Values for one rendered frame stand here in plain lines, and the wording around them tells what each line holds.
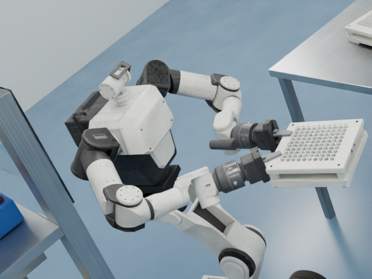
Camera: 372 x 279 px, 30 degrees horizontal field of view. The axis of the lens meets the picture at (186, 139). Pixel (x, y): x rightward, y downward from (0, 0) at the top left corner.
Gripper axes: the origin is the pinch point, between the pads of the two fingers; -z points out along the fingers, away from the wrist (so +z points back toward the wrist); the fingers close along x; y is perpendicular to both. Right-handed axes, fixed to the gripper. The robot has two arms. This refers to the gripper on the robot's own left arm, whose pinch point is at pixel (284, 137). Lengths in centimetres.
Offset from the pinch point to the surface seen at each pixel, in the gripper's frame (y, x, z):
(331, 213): -71, 102, 46
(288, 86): -72, 27, 45
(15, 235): 81, -28, 29
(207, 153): -114, 103, 152
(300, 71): -68, 18, 34
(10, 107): 71, -61, 16
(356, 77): -63, 18, 6
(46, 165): 70, -44, 16
